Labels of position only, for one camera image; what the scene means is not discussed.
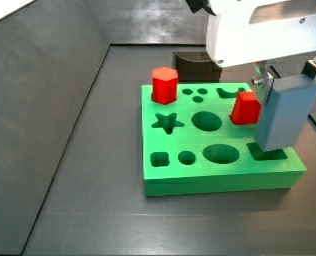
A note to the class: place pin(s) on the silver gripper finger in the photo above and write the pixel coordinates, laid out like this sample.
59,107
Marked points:
262,80

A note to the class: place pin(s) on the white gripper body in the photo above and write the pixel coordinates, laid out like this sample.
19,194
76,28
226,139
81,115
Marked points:
254,30

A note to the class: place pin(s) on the blue rectangular block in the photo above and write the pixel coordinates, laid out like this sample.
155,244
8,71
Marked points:
285,112

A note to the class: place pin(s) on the black curved fixture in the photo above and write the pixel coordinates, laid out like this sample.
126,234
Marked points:
195,67

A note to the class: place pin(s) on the green shape sorter board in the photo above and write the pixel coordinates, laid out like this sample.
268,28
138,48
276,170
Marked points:
198,153

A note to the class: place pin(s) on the red rectangular block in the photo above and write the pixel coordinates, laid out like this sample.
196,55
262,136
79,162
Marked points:
246,109

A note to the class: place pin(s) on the red hexagonal prism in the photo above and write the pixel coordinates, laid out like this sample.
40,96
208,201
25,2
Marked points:
164,80

